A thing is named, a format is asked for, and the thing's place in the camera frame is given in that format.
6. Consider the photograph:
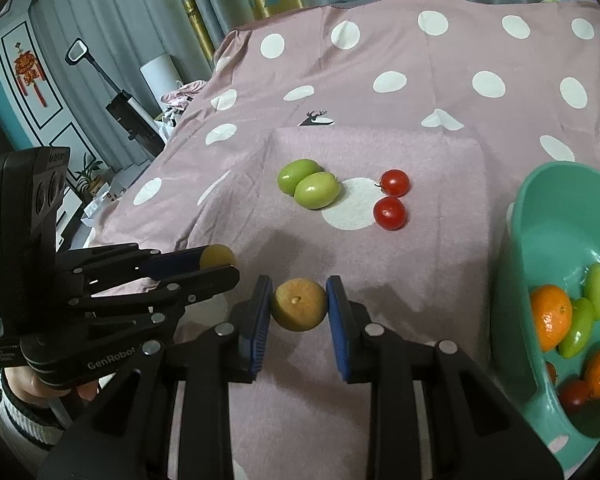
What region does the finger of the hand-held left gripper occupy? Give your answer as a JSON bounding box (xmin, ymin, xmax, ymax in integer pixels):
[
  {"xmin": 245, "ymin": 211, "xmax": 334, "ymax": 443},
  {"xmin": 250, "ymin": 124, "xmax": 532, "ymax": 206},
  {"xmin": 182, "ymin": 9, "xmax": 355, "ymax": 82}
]
[
  {"xmin": 72, "ymin": 265, "xmax": 241, "ymax": 316},
  {"xmin": 55, "ymin": 242, "xmax": 211, "ymax": 281}
]

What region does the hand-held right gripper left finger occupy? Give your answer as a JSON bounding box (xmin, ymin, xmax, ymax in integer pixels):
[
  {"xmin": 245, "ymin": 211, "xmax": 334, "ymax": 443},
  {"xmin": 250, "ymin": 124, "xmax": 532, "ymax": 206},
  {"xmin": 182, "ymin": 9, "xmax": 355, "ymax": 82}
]
[{"xmin": 37, "ymin": 275, "xmax": 273, "ymax": 480}]

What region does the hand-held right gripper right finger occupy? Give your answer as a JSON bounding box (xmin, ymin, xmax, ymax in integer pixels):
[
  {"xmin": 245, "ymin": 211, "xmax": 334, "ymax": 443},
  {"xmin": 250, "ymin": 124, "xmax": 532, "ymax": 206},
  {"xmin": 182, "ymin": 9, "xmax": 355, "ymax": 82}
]
[{"xmin": 326, "ymin": 275, "xmax": 563, "ymax": 480}]

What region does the yellow longan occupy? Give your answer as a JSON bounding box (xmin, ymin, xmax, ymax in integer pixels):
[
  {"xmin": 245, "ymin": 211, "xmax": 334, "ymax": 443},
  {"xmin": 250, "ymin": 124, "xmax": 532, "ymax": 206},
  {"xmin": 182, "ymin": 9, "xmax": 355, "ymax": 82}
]
[
  {"xmin": 200, "ymin": 244, "xmax": 237, "ymax": 272},
  {"xmin": 271, "ymin": 278, "xmax": 328, "ymax": 332}
]

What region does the teal plastic bowl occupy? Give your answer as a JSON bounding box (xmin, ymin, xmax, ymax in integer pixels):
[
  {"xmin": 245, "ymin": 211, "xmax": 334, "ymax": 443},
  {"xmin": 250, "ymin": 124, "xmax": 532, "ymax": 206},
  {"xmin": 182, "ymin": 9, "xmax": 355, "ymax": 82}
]
[{"xmin": 490, "ymin": 161, "xmax": 600, "ymax": 471}]

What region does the person's left forearm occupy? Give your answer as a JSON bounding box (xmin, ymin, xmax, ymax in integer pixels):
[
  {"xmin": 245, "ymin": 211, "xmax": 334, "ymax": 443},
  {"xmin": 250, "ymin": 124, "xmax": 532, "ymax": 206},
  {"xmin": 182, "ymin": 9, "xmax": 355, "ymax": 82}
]
[{"xmin": 0, "ymin": 385, "xmax": 71, "ymax": 461}]

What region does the person's left hand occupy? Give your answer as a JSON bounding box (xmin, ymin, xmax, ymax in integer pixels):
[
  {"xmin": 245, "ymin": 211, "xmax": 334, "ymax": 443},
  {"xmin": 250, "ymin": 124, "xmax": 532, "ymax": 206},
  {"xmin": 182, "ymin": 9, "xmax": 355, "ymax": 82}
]
[{"xmin": 2, "ymin": 367, "xmax": 98, "ymax": 408}]

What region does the white low cabinet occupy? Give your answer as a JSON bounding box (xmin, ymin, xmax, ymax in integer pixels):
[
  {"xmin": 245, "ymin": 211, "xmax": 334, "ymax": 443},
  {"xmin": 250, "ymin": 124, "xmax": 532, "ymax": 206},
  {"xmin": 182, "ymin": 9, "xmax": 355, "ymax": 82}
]
[{"xmin": 55, "ymin": 157, "xmax": 153, "ymax": 253}]

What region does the potted plant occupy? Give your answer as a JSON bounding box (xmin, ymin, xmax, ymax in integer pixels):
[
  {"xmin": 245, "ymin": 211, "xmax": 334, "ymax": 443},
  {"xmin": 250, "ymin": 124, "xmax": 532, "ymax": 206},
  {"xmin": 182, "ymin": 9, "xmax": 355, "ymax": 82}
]
[{"xmin": 75, "ymin": 155, "xmax": 106, "ymax": 196}]

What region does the black stick vacuum cleaner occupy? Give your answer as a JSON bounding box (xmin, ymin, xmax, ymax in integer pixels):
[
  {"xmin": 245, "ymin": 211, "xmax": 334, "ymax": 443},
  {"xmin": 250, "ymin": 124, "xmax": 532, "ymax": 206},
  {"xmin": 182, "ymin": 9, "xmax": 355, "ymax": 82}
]
[{"xmin": 65, "ymin": 39, "xmax": 166, "ymax": 161}]

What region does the pink clothes pile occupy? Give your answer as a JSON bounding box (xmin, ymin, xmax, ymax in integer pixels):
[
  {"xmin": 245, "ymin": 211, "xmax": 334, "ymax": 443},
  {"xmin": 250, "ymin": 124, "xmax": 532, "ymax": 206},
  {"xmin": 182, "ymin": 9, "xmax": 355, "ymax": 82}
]
[{"xmin": 155, "ymin": 80, "xmax": 208, "ymax": 126}]

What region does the white cylinder appliance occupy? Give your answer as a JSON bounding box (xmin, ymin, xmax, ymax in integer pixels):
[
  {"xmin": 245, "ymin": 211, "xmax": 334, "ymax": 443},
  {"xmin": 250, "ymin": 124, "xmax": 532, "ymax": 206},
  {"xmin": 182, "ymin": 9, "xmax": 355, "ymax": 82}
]
[{"xmin": 140, "ymin": 54, "xmax": 183, "ymax": 103}]

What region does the pink polka dot blanket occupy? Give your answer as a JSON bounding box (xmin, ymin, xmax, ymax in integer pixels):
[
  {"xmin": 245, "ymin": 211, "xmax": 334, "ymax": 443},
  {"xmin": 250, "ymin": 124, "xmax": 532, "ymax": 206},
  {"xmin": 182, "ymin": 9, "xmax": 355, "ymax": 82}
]
[{"xmin": 82, "ymin": 0, "xmax": 600, "ymax": 480}]

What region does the grey curtain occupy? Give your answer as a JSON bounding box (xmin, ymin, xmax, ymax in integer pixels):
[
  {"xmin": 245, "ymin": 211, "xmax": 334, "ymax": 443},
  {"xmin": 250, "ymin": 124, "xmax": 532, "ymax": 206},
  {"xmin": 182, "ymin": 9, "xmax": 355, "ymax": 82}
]
[{"xmin": 45, "ymin": 0, "xmax": 600, "ymax": 61}]

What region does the red knot wall decoration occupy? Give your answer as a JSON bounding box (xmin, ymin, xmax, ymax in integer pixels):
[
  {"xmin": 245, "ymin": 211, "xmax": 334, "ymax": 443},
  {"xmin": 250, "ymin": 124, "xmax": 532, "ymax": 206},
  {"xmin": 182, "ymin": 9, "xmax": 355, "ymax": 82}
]
[{"xmin": 14, "ymin": 42, "xmax": 48, "ymax": 108}]

